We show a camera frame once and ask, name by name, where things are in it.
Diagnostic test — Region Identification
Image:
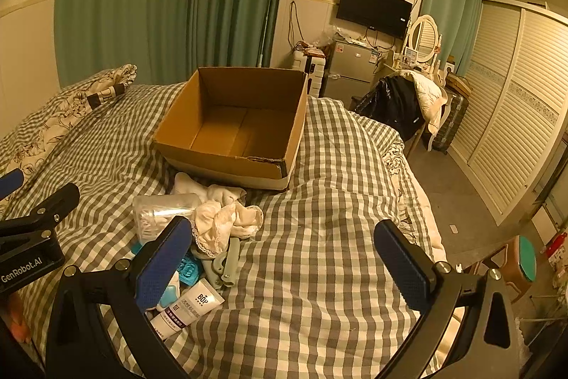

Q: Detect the floral pillow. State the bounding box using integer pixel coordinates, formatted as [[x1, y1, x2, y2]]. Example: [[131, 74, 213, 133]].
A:
[[0, 64, 138, 202]]

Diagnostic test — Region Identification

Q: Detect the grey checked blanket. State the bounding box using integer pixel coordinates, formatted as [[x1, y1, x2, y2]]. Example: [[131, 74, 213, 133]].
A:
[[0, 81, 449, 379]]

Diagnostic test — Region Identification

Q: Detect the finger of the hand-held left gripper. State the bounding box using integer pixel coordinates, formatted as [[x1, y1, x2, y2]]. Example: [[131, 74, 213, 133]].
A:
[[0, 183, 81, 238], [0, 168, 25, 202]]

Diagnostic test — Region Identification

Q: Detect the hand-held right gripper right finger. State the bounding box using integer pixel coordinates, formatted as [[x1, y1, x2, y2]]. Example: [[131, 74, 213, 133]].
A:
[[373, 219, 526, 379]]

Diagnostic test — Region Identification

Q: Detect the narrow green curtain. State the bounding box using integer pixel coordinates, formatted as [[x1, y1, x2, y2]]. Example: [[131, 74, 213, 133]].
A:
[[419, 0, 486, 78]]

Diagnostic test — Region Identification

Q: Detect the oval white mirror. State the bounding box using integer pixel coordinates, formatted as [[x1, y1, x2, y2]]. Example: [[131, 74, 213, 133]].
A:
[[406, 15, 440, 62]]

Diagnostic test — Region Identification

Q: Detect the white jacket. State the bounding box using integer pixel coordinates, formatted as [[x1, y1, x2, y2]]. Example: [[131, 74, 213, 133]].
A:
[[402, 69, 449, 135]]

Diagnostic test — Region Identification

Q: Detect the white pole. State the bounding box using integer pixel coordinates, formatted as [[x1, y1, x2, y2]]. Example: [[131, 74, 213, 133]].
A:
[[257, 0, 273, 69]]

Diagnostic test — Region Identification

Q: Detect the cream lace underwear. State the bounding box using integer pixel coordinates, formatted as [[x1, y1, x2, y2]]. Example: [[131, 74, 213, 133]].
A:
[[189, 201, 264, 260]]

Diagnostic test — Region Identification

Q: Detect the brown cardboard box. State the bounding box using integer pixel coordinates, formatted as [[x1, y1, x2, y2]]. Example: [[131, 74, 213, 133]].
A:
[[152, 67, 308, 191]]

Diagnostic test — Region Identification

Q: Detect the white louvred wardrobe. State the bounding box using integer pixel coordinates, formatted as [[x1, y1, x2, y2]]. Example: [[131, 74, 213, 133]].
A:
[[444, 0, 568, 229]]

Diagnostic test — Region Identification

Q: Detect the wide green curtain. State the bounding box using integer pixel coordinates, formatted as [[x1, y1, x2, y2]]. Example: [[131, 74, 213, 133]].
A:
[[53, 0, 296, 89]]

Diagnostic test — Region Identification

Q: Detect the grey clip tool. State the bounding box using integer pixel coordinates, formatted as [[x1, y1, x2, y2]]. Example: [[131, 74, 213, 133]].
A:
[[202, 237, 242, 288]]

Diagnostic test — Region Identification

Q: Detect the dark suitcase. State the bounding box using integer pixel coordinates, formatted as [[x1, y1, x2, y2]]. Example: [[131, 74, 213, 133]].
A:
[[428, 79, 470, 153]]

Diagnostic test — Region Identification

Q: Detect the white tube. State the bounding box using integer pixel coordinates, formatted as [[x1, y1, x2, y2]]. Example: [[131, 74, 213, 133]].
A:
[[148, 278, 225, 342]]

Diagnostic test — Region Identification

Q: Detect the white dressing table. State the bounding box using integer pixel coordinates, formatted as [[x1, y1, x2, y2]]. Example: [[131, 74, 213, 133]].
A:
[[375, 48, 451, 96]]

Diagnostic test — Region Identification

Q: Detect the stool with teal cushion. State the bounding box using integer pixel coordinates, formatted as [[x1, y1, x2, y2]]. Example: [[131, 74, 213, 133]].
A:
[[484, 234, 537, 304]]

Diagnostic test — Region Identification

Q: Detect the wall cable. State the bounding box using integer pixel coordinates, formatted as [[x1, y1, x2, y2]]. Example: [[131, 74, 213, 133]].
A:
[[288, 0, 299, 51]]

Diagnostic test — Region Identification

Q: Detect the white cloth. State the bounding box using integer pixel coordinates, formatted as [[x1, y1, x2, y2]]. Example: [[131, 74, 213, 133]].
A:
[[171, 171, 247, 206]]

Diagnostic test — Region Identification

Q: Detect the grey refrigerator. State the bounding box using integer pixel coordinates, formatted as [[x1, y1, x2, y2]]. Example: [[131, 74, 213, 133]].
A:
[[324, 35, 382, 100]]

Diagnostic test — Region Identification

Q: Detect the clear cotton swab container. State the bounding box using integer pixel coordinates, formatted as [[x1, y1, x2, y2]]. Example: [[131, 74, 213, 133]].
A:
[[132, 193, 200, 242]]

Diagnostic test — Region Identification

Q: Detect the black jacket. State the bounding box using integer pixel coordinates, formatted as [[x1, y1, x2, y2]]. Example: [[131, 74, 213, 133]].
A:
[[355, 75, 422, 142]]

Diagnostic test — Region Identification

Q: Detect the teal blister pack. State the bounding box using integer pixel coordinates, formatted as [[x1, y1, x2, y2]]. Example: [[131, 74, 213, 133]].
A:
[[177, 250, 202, 286]]

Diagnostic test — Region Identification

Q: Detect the black wall television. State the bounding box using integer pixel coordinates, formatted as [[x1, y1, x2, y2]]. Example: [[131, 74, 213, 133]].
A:
[[336, 0, 413, 40]]

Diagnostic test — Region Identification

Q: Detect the clear plastic bag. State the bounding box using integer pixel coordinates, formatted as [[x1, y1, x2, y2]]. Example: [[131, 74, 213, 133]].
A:
[[306, 30, 333, 55]]

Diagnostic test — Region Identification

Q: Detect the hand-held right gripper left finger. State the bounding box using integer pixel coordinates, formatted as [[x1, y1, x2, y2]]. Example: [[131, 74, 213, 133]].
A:
[[47, 216, 193, 379]]

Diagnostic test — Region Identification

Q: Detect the person's left hand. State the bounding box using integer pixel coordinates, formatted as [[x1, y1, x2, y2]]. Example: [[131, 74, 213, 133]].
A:
[[8, 294, 33, 344]]

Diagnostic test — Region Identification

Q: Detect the white suitcase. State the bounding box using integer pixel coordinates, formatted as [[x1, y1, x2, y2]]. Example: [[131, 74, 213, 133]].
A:
[[292, 50, 327, 98]]

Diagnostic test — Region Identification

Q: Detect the light blue tissue packet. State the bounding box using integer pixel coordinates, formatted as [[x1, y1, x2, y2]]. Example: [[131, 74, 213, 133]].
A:
[[131, 241, 180, 311]]

